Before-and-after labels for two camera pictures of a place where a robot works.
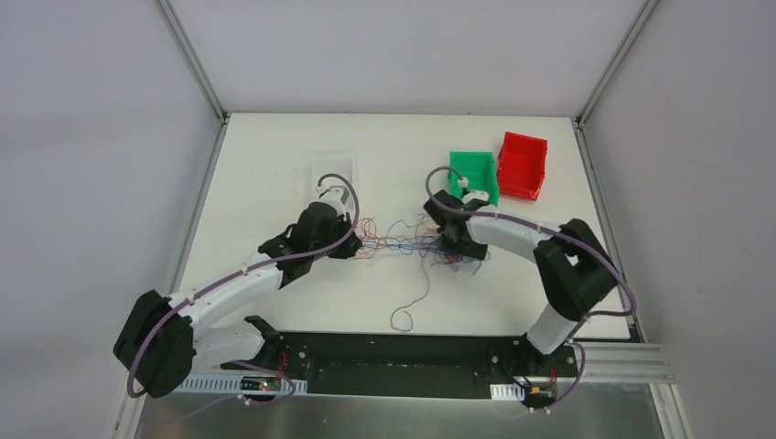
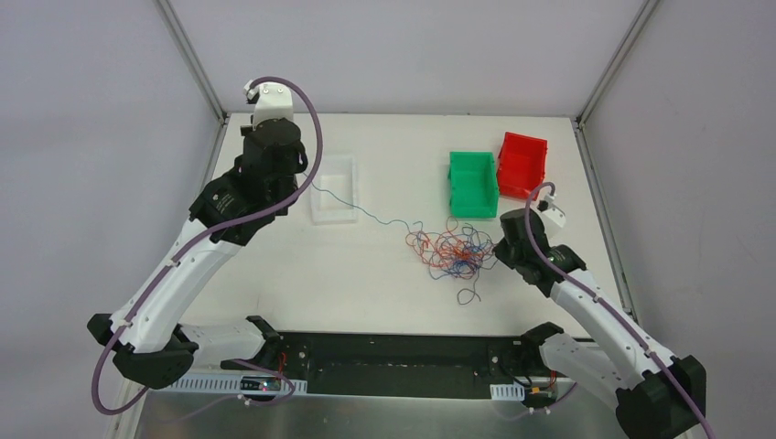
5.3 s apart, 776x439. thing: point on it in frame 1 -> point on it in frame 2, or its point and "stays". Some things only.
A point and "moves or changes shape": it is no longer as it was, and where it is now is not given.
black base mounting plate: (413, 365) stays
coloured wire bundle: (422, 235) moves or changes shape
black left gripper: (342, 240) -> (261, 167)
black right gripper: (452, 236) -> (505, 251)
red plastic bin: (522, 165) stays
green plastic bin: (479, 167) stays
